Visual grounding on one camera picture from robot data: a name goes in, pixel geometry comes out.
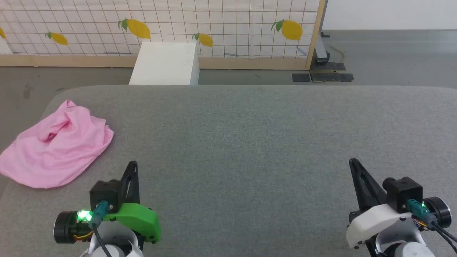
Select white box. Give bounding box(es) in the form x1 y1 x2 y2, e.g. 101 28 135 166
129 42 200 86

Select lemon print partition panel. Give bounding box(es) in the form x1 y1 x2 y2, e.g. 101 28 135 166
0 0 327 70

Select pink shorts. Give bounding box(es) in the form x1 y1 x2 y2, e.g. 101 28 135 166
0 100 115 189

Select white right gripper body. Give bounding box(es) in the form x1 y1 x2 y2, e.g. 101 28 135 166
345 196 452 250

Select grey metal stand foot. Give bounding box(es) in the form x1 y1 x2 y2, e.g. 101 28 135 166
313 31 331 65

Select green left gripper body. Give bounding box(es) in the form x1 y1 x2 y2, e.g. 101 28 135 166
54 203 162 245

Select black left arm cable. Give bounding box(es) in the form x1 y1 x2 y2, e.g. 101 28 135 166
88 200 114 257

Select yellow floor cable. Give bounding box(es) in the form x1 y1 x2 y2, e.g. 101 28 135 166
330 44 346 64

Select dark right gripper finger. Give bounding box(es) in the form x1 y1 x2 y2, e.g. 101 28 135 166
348 158 388 212

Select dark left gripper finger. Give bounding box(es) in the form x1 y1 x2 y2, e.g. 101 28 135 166
119 161 141 208

